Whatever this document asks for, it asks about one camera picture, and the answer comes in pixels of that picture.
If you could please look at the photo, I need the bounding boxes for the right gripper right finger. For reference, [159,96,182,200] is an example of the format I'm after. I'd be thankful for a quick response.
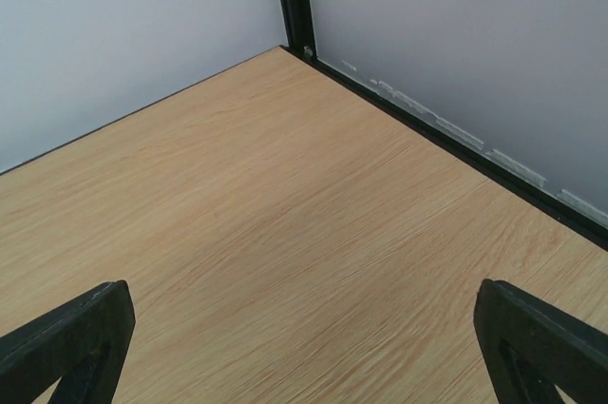
[473,279,607,403]

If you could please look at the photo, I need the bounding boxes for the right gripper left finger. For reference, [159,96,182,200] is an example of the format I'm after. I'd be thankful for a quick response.
[1,280,136,403]

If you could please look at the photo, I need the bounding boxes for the black aluminium frame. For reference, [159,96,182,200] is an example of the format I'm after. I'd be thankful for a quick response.
[1,0,607,245]

